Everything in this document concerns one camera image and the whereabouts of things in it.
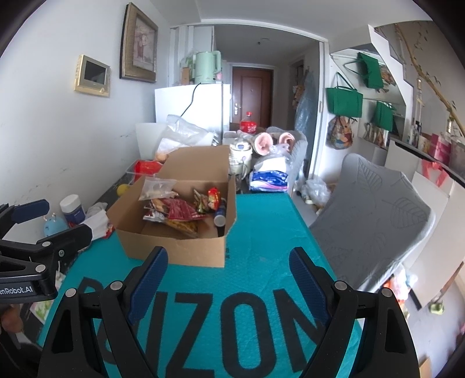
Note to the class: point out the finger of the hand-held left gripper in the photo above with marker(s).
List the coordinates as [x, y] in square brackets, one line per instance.
[69, 234]
[31, 210]

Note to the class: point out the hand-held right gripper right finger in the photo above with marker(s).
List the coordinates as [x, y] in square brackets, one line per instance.
[308, 283]

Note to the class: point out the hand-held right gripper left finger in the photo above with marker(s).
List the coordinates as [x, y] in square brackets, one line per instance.
[149, 283]

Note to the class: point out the cardboard box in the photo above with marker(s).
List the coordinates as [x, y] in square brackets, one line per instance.
[174, 250]

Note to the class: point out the clear bag of waffle cookies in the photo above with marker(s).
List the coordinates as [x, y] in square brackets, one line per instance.
[183, 227]

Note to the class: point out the brown patterned snack packet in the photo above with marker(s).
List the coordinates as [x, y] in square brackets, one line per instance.
[160, 204]

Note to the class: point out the red white snack packet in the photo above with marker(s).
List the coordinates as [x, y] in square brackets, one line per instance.
[181, 210]

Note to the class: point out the small clear zip bag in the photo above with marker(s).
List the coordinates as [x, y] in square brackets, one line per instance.
[158, 187]

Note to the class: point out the green brown peanut packet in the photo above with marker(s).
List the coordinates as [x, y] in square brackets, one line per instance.
[201, 201]

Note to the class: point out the blue white biscuit tube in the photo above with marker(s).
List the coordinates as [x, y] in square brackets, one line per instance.
[220, 216]

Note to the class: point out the small red candy packet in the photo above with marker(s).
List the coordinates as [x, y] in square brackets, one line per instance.
[214, 196]

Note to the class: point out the person's left hand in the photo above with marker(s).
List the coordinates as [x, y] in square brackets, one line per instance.
[11, 320]

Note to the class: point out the light blue snail gadget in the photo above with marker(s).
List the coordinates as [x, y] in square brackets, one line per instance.
[54, 227]

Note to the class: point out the blue jar with white cap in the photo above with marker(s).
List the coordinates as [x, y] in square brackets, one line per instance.
[72, 209]

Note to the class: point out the white tissue pack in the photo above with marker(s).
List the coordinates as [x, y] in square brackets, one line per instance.
[100, 225]

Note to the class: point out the green white leaflet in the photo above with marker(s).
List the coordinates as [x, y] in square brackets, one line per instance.
[41, 310]

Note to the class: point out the crumpled white plastic wrap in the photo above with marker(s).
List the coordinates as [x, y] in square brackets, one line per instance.
[97, 210]

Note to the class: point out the red striped snack packet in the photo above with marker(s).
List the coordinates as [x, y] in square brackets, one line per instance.
[109, 230]

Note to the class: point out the teal mat with black letters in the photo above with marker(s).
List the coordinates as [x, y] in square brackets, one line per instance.
[272, 236]

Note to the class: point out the yellow ball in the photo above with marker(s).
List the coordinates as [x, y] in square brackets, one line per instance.
[123, 190]

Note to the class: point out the clear plastic bin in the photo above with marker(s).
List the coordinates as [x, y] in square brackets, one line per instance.
[130, 172]

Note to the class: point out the colourful plastic bag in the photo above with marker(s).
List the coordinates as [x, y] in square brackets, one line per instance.
[397, 287]

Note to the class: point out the grey leaf pattern chair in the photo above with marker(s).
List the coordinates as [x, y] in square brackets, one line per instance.
[363, 210]

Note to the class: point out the crumpled clear plastic bag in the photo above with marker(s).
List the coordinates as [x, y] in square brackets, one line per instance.
[314, 191]

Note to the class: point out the red plastic bag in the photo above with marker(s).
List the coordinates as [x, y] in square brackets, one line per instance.
[147, 168]

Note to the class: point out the blue white tissue package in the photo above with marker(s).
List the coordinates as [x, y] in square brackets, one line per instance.
[269, 181]

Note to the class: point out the white board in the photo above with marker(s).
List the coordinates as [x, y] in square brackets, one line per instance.
[147, 140]

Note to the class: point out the clear glass jar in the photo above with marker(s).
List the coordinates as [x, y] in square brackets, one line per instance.
[238, 176]

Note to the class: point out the small green toy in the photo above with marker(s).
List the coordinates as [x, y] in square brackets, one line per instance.
[436, 308]

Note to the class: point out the grey plush toy pink ears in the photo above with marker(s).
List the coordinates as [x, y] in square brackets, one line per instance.
[265, 142]

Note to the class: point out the small white appliance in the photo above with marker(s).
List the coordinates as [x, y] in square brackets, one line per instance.
[240, 151]

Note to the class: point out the large clear bag of bread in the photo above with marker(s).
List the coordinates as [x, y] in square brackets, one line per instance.
[181, 136]

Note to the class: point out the patterned tote bag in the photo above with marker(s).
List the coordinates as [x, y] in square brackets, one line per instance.
[340, 133]

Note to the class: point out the red soda bottle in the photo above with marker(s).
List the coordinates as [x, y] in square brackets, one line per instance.
[248, 125]

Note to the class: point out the hanging clear plastic cover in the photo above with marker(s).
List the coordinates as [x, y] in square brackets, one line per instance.
[305, 109]

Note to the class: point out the small green tote bag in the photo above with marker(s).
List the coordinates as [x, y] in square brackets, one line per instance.
[385, 118]

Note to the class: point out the large green tote bag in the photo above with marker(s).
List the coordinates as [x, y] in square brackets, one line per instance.
[344, 103]

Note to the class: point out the white refrigerator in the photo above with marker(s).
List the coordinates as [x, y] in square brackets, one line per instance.
[210, 105]

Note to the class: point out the pink gift bag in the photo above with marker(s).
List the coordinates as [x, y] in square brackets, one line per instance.
[441, 149]

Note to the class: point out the brown entrance door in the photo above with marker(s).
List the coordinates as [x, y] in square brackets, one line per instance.
[252, 91]

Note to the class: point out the framed picture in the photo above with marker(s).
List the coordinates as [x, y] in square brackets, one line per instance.
[140, 41]

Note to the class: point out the pale green electric kettle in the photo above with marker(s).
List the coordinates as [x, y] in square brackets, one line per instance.
[207, 67]

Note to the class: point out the bamboo branch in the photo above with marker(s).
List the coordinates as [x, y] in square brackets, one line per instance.
[427, 76]

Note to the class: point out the gold wall intercom panel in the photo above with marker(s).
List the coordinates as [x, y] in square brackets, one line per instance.
[92, 75]

